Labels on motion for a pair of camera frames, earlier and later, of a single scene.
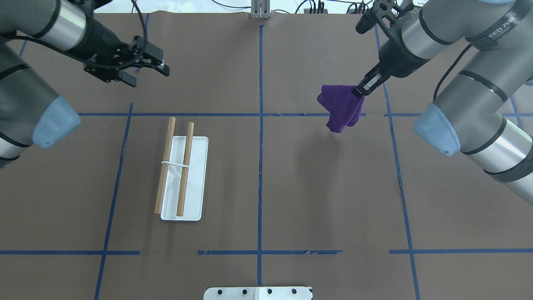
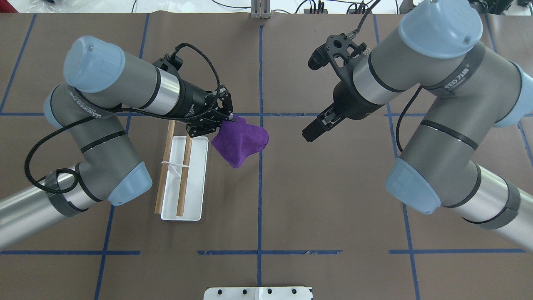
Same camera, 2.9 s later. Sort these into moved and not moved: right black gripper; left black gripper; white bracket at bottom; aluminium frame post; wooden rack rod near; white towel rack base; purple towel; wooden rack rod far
Moved: right black gripper; left black gripper; purple towel
Not moved: white towel rack base; aluminium frame post; white bracket at bottom; wooden rack rod far; wooden rack rod near
